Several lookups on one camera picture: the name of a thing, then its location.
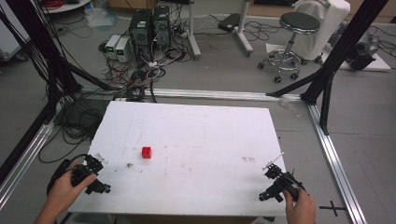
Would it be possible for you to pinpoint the white round table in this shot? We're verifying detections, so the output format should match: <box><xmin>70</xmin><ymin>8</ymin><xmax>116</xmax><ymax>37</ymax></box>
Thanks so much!
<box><xmin>39</xmin><ymin>0</ymin><xmax>92</xmax><ymax>15</ymax></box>

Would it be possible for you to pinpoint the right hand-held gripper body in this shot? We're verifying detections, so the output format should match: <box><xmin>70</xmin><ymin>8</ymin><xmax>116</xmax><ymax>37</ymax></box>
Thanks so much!
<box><xmin>258</xmin><ymin>173</ymin><xmax>306</xmax><ymax>203</ymax></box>

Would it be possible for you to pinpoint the coiled black cable bundle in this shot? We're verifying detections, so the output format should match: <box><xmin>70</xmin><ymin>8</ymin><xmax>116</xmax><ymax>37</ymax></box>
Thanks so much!
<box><xmin>37</xmin><ymin>95</ymin><xmax>111</xmax><ymax>164</ymax></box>

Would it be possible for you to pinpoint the clear plastic bag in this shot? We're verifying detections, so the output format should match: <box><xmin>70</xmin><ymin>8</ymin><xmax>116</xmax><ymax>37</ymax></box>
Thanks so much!
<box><xmin>84</xmin><ymin>7</ymin><xmax>120</xmax><ymax>28</ymax></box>

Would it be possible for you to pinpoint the large black computer tower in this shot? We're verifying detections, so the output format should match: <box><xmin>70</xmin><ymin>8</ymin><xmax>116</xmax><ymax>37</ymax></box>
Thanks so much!
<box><xmin>128</xmin><ymin>8</ymin><xmax>154</xmax><ymax>62</ymax></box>

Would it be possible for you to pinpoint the flat black box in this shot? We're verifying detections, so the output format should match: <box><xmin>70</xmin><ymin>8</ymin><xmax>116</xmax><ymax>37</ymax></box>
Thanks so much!
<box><xmin>217</xmin><ymin>12</ymin><xmax>242</xmax><ymax>34</ymax></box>

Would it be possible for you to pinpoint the black machine on white board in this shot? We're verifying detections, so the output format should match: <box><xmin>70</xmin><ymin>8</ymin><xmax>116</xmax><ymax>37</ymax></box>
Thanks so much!
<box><xmin>340</xmin><ymin>29</ymin><xmax>392</xmax><ymax>73</ymax></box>

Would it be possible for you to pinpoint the person's right hand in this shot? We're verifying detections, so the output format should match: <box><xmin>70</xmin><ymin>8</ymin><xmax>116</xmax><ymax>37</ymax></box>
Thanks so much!
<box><xmin>282</xmin><ymin>187</ymin><xmax>318</xmax><ymax>224</ymax></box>

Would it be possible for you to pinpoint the white cloth cover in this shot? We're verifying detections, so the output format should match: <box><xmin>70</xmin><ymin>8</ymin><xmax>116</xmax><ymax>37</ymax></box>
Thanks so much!
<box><xmin>291</xmin><ymin>0</ymin><xmax>352</xmax><ymax>62</ymax></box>

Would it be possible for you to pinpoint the white power supply unit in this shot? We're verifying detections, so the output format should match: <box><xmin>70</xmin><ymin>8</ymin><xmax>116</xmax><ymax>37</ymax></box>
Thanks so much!
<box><xmin>105</xmin><ymin>34</ymin><xmax>121</xmax><ymax>60</ymax></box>
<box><xmin>114</xmin><ymin>37</ymin><xmax>131</xmax><ymax>63</ymax></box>

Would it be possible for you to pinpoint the person's left hand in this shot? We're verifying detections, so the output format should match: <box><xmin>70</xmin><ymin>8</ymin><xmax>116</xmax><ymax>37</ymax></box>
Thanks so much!
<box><xmin>46</xmin><ymin>169</ymin><xmax>98</xmax><ymax>217</ymax></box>

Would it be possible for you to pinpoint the black round stool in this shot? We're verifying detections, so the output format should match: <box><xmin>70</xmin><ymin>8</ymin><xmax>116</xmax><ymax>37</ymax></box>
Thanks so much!
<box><xmin>257</xmin><ymin>11</ymin><xmax>322</xmax><ymax>84</ymax></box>

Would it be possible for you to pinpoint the aluminium floor rail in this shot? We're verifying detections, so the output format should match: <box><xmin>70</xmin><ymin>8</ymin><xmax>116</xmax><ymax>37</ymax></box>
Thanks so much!
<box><xmin>0</xmin><ymin>120</ymin><xmax>56</xmax><ymax>210</ymax></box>
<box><xmin>78</xmin><ymin>86</ymin><xmax>310</xmax><ymax>103</ymax></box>
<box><xmin>305</xmin><ymin>102</ymin><xmax>369</xmax><ymax>224</ymax></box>

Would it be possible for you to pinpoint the slim black computer tower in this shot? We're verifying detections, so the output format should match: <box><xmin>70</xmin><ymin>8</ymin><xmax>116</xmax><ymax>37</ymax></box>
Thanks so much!
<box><xmin>151</xmin><ymin>5</ymin><xmax>172</xmax><ymax>52</ymax></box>

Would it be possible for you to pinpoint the thin white strip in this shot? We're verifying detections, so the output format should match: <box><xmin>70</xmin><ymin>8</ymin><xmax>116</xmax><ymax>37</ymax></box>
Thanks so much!
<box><xmin>262</xmin><ymin>151</ymin><xmax>286</xmax><ymax>172</ymax></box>

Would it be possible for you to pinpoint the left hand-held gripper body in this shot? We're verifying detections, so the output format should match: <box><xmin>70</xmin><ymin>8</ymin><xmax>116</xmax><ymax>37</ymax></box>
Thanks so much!
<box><xmin>70</xmin><ymin>163</ymin><xmax>112</xmax><ymax>196</ymax></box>

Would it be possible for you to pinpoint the white table leg stand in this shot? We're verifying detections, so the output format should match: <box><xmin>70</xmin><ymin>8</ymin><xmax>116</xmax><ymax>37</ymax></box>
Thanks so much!
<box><xmin>234</xmin><ymin>0</ymin><xmax>255</xmax><ymax>58</ymax></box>
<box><xmin>186</xmin><ymin>0</ymin><xmax>203</xmax><ymax>61</ymax></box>

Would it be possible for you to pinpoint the black metal frame post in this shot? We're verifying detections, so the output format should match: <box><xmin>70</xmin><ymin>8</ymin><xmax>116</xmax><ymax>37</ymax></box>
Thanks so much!
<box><xmin>265</xmin><ymin>0</ymin><xmax>390</xmax><ymax>136</ymax></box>
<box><xmin>5</xmin><ymin>0</ymin><xmax>118</xmax><ymax>125</ymax></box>

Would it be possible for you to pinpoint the tangle of floor cables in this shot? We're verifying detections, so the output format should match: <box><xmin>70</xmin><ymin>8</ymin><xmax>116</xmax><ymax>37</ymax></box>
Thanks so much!
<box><xmin>97</xmin><ymin>36</ymin><xmax>191</xmax><ymax>105</ymax></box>

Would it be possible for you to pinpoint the white cabinet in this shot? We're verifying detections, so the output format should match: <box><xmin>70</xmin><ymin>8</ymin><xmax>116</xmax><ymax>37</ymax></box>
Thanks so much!
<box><xmin>0</xmin><ymin>17</ymin><xmax>31</xmax><ymax>63</ymax></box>

